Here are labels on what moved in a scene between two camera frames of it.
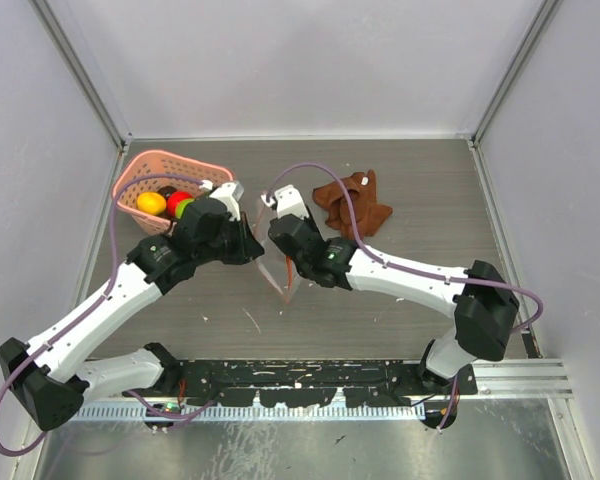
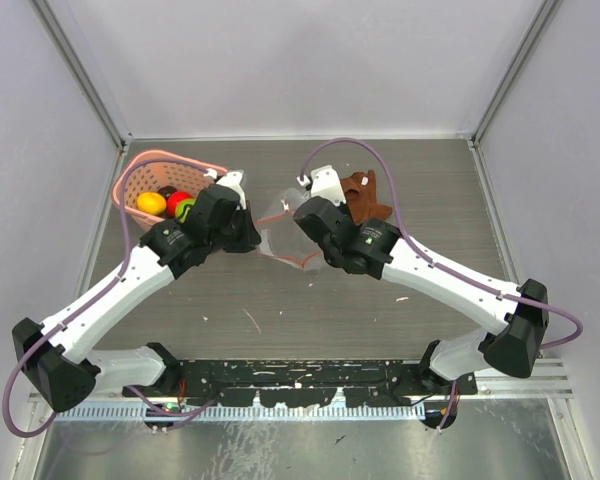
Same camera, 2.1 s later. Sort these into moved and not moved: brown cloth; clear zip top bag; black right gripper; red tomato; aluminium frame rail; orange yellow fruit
Moved: black right gripper; clear zip top bag
Not moved: brown cloth; orange yellow fruit; aluminium frame rail; red tomato
